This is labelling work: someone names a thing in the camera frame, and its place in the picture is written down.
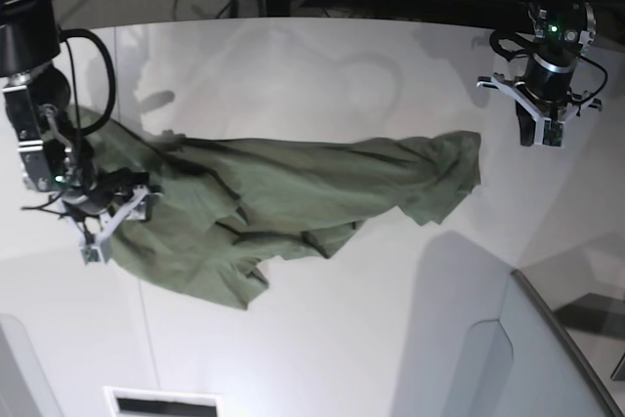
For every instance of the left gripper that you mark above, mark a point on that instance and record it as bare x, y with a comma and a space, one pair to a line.
547, 79

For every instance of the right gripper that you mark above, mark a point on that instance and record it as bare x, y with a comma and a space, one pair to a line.
107, 191

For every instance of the green t-shirt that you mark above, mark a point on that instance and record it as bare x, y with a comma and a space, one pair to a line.
228, 205

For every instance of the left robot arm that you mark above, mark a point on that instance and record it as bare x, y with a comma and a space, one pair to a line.
563, 31

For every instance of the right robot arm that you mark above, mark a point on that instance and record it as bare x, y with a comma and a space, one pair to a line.
42, 106

